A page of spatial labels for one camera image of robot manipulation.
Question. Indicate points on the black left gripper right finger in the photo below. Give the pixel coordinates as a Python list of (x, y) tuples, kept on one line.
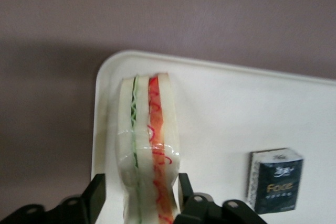
[(210, 211)]

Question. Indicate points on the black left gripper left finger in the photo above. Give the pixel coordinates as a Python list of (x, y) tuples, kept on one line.
[(65, 212)]

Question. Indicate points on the triangle sandwich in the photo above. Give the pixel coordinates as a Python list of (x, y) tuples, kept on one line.
[(143, 142)]

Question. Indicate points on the beige plastic tray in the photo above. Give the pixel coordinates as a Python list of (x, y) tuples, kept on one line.
[(236, 103)]

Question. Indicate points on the black tissue pack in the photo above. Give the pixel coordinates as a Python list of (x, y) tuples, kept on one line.
[(278, 184)]

